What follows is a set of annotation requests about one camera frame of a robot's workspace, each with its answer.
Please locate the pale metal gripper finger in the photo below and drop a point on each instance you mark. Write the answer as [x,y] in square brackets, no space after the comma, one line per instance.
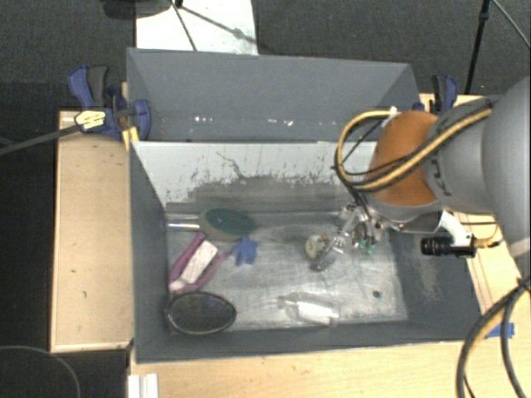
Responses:
[328,257]

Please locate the cream round object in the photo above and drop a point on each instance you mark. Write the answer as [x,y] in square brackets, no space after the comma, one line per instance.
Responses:
[314,245]

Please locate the blue toy figure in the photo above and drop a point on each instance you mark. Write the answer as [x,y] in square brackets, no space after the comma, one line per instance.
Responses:
[245,250]

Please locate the green oval scrub sponge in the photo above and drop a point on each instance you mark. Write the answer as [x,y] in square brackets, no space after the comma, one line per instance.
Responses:
[228,222]

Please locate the white flat block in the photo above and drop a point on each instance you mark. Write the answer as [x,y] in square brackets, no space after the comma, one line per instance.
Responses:
[200,261]

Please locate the black oval dish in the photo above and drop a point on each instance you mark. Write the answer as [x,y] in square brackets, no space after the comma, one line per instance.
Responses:
[202,313]

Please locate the silver metal tube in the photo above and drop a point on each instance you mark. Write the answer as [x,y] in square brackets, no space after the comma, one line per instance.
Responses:
[182,224]

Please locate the grey metal bin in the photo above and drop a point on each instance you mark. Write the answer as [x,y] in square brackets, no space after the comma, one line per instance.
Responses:
[265,98]

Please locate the pale wood board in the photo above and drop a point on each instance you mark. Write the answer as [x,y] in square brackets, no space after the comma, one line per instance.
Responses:
[93,230]

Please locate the black cylinder on white bracket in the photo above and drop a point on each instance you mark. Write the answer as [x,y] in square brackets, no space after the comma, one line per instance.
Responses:
[440,245]

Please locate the purple frame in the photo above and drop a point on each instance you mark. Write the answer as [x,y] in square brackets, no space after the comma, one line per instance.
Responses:
[176,270]

